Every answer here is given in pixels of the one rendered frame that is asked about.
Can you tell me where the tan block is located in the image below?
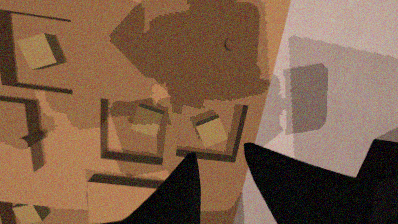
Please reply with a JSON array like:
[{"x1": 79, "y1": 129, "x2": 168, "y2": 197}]
[
  {"x1": 12, "y1": 204, "x2": 50, "y2": 224},
  {"x1": 196, "y1": 114, "x2": 228, "y2": 148},
  {"x1": 131, "y1": 104, "x2": 165, "y2": 137},
  {"x1": 17, "y1": 33, "x2": 66, "y2": 70}
]

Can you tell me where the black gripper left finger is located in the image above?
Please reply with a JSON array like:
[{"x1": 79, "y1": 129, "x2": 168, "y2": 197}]
[{"x1": 102, "y1": 152, "x2": 201, "y2": 224}]

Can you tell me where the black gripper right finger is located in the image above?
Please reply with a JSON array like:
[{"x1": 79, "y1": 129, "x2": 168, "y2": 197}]
[{"x1": 244, "y1": 142, "x2": 398, "y2": 224}]

